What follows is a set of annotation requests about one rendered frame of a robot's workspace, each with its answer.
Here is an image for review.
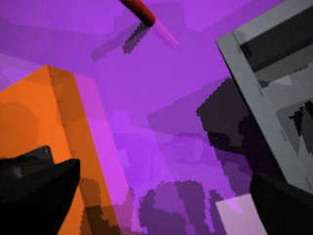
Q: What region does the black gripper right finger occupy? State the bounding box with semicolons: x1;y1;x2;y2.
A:
249;172;313;235

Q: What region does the dark red peg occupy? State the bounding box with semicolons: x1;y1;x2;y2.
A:
118;0;156;26

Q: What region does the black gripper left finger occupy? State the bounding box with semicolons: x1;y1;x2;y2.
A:
0;159;80;235

